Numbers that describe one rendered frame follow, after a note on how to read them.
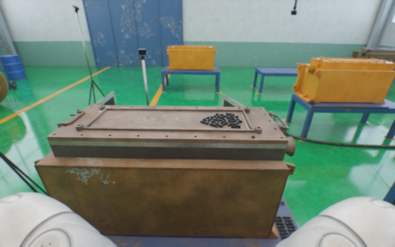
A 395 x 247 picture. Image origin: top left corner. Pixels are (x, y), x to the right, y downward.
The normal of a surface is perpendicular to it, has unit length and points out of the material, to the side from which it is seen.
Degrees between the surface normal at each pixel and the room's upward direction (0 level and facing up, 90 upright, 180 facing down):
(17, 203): 5
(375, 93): 90
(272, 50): 90
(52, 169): 90
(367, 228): 16
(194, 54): 90
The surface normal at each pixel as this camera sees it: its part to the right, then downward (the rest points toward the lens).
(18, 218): -0.07, -0.81
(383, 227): 0.18, -0.63
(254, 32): 0.01, 0.46
